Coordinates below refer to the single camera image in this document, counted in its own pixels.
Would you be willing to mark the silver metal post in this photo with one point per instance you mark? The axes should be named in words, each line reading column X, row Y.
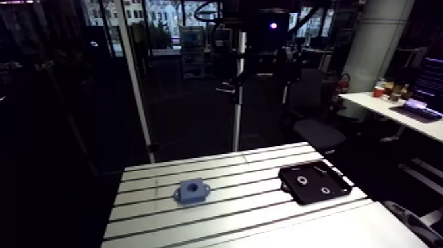
column 237, row 121

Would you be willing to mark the dark blue-grey housing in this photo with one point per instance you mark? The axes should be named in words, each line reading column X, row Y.
column 191, row 193

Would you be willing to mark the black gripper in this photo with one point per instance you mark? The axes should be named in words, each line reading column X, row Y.
column 266, row 34

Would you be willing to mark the white frame post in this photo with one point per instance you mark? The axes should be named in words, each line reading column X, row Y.
column 136, row 86

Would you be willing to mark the red cup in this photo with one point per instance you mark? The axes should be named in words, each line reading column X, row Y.
column 378, row 92

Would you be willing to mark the white desk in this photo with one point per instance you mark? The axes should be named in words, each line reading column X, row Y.
column 380, row 107

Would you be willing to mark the dark office chair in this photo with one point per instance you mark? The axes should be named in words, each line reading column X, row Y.
column 318, row 133

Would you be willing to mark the pale round pillar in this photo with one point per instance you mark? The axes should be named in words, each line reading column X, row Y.
column 373, row 45

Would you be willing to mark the black tray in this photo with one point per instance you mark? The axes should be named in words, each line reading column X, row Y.
column 313, row 194

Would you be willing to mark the steel bearing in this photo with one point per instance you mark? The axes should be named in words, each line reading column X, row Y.
column 299, row 180

